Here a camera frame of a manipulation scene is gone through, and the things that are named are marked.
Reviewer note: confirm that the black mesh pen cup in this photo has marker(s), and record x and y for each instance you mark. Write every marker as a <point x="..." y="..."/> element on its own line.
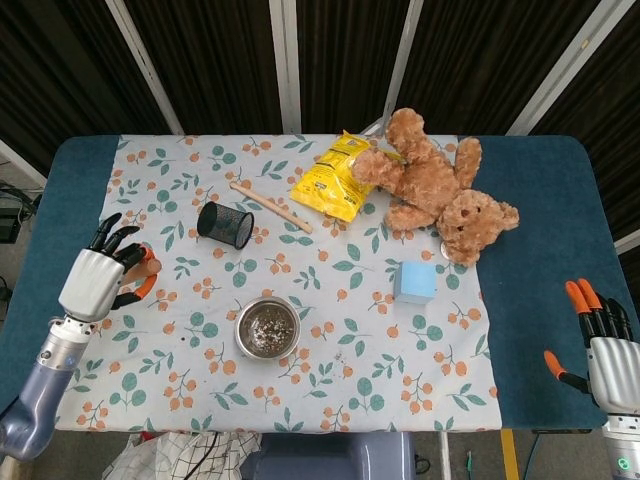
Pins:
<point x="215" y="220"/>

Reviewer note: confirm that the thin wooden dowel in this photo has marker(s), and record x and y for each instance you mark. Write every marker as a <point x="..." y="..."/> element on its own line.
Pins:
<point x="272" y="207"/>

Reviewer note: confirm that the light blue cube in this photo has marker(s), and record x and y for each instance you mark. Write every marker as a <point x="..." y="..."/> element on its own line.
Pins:
<point x="415" y="282"/>

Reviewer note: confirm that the brown teddy bear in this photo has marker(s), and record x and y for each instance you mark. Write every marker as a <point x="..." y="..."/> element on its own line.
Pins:
<point x="430" y="185"/>

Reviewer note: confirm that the yellow snack bag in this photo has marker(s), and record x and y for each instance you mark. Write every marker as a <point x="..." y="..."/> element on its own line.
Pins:
<point x="330" y="185"/>

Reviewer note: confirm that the checkered white cloth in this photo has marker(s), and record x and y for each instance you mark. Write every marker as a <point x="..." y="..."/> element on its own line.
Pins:
<point x="175" y="455"/>

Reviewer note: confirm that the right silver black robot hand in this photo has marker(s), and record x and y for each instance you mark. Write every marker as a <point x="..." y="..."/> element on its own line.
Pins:
<point x="617" y="370"/>

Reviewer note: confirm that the thick wooden rolling pin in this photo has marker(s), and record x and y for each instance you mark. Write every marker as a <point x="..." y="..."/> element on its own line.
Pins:
<point x="142" y="272"/>

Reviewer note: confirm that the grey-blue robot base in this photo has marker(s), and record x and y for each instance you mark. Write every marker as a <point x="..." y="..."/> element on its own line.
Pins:
<point x="335" y="457"/>

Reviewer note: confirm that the teal table cover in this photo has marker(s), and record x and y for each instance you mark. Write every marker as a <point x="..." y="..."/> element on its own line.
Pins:
<point x="540" y="200"/>

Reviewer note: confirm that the stainless steel bowl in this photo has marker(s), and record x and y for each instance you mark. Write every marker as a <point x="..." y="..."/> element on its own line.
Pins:
<point x="245" y="345"/>

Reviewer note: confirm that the floral print tablecloth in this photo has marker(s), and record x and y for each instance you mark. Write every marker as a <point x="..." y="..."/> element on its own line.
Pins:
<point x="325" y="300"/>

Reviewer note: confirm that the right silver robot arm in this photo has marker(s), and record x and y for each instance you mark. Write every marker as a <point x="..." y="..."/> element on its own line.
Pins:
<point x="622" y="445"/>

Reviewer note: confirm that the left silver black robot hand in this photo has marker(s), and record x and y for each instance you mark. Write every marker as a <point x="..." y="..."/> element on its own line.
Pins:
<point x="92" y="285"/>

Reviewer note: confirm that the white screen frame post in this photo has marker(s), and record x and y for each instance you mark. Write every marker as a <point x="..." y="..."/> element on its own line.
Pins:
<point x="20" y="162"/>
<point x="627" y="242"/>
<point x="285" y="65"/>
<point x="402" y="60"/>
<point x="570" y="65"/>
<point x="145" y="70"/>

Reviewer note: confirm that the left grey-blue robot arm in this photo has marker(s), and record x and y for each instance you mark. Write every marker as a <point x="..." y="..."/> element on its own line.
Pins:
<point x="47" y="380"/>

